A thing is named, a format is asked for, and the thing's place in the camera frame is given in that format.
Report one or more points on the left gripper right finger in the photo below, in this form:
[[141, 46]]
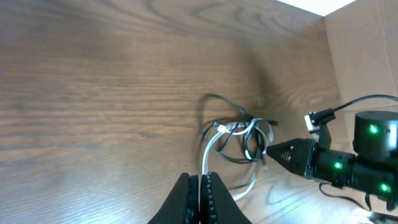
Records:
[[217, 206]]

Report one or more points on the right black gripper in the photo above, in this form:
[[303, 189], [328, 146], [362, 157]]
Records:
[[305, 156]]

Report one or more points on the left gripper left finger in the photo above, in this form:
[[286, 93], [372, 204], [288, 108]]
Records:
[[182, 203]]

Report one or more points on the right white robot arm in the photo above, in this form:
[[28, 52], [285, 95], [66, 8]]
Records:
[[371, 168]]

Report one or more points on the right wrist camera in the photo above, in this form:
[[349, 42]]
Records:
[[312, 129]]

